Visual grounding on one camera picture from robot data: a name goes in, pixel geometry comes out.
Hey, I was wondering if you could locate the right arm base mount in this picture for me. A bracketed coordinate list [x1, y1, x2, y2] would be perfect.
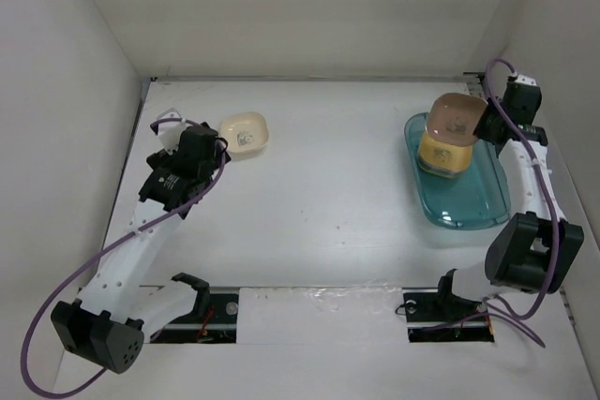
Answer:
[395, 288, 495, 344]

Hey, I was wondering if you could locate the brown panda plate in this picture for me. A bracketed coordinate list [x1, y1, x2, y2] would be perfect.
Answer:
[426, 93, 488, 147]

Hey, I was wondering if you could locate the cream panda plate back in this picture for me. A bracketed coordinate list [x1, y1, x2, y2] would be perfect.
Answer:
[219, 111, 270, 156]

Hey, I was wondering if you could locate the teal plastic bin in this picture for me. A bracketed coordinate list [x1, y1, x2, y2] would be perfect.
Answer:
[404, 112, 511, 230]

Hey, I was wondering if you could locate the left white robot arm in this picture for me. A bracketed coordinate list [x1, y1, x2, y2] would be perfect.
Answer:
[51, 121, 230, 374]

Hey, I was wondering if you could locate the yellow panda plate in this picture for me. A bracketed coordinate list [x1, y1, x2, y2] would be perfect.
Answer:
[416, 132, 473, 178]

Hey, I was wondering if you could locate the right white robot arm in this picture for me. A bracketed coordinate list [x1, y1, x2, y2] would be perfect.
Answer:
[433, 73, 584, 320]

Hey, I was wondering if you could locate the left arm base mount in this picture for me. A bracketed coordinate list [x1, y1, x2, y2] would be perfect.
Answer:
[150, 288, 239, 344]

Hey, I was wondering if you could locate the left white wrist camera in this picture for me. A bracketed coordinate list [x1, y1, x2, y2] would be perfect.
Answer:
[156, 108, 188, 154]

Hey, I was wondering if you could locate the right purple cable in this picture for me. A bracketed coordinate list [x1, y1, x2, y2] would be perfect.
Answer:
[435, 57, 563, 349]

